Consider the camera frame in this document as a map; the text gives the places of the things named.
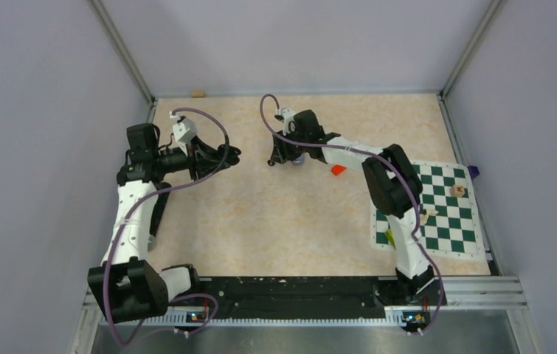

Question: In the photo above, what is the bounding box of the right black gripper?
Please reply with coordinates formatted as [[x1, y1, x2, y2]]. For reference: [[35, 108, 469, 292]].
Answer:
[[271, 126, 309, 164]]

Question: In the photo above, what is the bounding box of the purple grey earbud charging case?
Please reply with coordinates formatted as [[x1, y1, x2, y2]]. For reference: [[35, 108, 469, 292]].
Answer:
[[291, 155, 305, 166]]

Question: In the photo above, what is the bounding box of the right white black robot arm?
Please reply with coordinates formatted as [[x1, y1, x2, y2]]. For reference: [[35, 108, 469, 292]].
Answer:
[[268, 108, 435, 304]]

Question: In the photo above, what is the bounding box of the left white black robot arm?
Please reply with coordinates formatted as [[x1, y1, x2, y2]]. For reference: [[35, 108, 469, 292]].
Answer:
[[87, 119, 241, 324]]

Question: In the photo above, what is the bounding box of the red block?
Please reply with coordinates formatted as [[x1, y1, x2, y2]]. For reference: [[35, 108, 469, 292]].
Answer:
[[331, 165, 347, 176]]

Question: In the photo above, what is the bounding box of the lime green white brick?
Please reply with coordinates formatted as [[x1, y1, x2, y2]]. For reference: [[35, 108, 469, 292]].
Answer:
[[384, 229, 396, 249]]

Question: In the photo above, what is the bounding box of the wooden letter cube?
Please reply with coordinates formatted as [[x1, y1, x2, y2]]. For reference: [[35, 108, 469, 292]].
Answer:
[[451, 184, 466, 198]]

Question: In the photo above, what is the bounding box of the green white chessboard mat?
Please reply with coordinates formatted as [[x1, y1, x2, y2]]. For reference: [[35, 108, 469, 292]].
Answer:
[[369, 160, 486, 256]]

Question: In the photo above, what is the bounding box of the purple object beside table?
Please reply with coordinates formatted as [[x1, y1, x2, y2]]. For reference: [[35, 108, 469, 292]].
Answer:
[[467, 165, 480, 180]]

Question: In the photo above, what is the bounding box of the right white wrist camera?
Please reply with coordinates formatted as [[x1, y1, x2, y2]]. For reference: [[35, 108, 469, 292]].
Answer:
[[274, 108, 297, 136]]

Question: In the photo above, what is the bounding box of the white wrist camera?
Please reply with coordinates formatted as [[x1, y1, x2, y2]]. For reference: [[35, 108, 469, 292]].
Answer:
[[170, 112, 198, 156], [274, 108, 297, 136]]

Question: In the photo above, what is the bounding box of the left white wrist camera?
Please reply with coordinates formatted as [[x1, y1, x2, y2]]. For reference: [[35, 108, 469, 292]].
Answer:
[[170, 112, 198, 156]]

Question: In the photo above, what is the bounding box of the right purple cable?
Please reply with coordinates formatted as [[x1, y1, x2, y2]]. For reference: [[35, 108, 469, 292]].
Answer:
[[259, 94, 446, 336]]

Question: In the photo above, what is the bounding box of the small wooden block at wall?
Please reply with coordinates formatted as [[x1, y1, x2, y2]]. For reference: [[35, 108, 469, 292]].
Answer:
[[190, 90, 206, 98]]

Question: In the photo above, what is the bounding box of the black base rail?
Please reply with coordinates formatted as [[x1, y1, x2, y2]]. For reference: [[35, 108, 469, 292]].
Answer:
[[193, 277, 409, 320]]

